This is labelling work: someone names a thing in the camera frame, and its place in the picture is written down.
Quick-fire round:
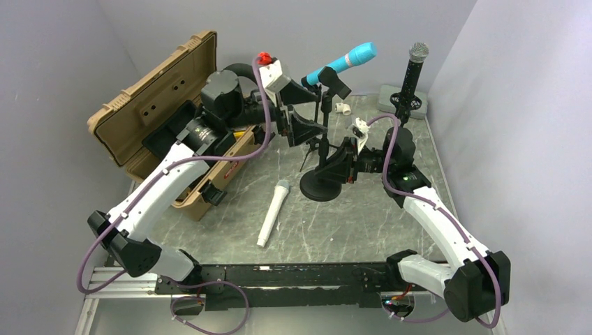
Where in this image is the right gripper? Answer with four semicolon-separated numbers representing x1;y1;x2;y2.
315;137;394;184

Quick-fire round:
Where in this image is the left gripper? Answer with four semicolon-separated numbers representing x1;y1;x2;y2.
225;80;328;146

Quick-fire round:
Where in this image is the black round-base mic stand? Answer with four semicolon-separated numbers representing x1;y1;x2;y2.
299;66;351;202

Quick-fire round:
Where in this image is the white microphone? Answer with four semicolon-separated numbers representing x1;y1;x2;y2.
256;180;290;248

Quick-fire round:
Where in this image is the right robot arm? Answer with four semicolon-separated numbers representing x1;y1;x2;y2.
300;126;511;329

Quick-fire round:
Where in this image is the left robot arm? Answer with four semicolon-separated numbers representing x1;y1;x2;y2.
84;66;329;293

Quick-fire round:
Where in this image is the white pipe elbow fitting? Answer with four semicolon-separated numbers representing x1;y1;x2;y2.
334;103;352;116

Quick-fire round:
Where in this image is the black tripod stand centre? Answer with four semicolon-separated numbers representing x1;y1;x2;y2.
299;84;323;172

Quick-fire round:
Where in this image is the black tripod stand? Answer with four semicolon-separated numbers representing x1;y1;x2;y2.
390;92;422;126
299;84;323;172

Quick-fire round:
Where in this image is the black tripod stand right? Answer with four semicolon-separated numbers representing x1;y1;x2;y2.
390;92;422;126

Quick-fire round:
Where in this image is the black glitter microphone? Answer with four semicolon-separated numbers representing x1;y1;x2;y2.
397;42;429;114

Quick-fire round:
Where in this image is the cyan blue microphone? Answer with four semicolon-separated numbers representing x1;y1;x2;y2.
301;42;377;87

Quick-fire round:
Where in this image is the grey plastic case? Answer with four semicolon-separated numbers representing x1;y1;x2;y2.
376;84;428;119

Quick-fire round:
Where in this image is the black tray insert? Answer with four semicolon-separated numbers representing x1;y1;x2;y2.
142;100;198;161

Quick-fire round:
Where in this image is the tan plastic tool case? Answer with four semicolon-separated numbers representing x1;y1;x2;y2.
87;30;264;221

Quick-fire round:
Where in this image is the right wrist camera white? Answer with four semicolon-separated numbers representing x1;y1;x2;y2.
349;117;370;154

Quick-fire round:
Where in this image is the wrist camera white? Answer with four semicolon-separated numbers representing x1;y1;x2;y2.
258;52;291;96
349;117;370;154

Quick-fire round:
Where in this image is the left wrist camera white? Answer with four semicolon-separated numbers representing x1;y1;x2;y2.
258;52;291;96

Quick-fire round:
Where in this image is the black corrugated hose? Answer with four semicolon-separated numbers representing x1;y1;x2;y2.
221;63;260;87

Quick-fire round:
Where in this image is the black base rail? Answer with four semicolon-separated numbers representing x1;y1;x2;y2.
154;262;423;312

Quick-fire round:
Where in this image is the aluminium frame rail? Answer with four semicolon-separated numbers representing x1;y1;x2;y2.
73;261;510;335

